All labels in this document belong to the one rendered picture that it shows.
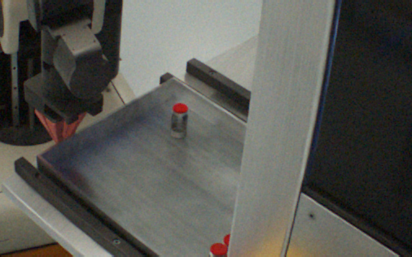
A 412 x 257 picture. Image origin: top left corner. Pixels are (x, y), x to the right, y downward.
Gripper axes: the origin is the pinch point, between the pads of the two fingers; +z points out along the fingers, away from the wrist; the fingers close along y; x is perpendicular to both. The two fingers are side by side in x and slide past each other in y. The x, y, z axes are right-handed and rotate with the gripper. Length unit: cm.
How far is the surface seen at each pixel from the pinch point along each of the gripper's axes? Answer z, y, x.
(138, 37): 88, -108, 120
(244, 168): -29, 39, -12
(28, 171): -0.1, 1.2, -7.5
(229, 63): 1.9, 0.6, 32.8
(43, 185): 0.0, 4.5, -7.7
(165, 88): -0.8, 1.3, 18.3
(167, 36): 88, -101, 127
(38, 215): 2.1, 6.8, -10.7
